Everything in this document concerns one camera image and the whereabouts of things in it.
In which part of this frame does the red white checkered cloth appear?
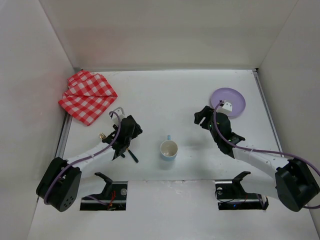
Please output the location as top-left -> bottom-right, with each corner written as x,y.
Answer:
58,69 -> 118,126

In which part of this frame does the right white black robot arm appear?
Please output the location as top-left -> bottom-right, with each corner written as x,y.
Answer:
194,106 -> 320,212

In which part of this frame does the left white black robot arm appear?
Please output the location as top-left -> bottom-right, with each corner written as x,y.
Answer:
36,111 -> 143,212

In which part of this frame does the lilac round plate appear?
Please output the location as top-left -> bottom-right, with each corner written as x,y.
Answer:
210,87 -> 246,119

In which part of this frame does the light blue mug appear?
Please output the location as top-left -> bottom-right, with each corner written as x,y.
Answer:
160,135 -> 178,162

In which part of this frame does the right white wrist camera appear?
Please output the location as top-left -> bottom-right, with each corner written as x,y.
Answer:
218,100 -> 233,115

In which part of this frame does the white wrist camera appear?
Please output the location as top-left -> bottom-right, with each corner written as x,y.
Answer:
218,100 -> 233,115
109,106 -> 126,125

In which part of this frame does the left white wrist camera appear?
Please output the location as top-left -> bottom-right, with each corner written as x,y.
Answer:
109,106 -> 126,125

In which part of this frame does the gold fork teal handle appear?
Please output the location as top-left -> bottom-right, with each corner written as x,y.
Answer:
99,133 -> 107,140

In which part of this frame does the gold knife teal handle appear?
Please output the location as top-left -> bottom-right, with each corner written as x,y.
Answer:
127,148 -> 139,163

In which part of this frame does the aluminium table edge rail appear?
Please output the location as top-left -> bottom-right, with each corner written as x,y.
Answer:
252,68 -> 283,152

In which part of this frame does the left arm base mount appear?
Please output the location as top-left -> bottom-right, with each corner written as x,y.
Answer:
78,172 -> 128,211

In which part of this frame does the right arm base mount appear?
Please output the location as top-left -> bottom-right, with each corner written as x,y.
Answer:
214,171 -> 269,211

